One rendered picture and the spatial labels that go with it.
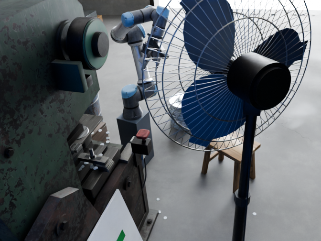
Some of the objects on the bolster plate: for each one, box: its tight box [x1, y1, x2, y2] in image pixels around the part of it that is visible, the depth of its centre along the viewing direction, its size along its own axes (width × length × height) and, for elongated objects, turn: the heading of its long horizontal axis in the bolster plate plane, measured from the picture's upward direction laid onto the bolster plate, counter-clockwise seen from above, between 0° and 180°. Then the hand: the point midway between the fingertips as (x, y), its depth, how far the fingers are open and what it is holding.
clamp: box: [77, 148, 115, 173], centre depth 148 cm, size 6×17×10 cm, turn 77°
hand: (150, 70), depth 179 cm, fingers open, 14 cm apart
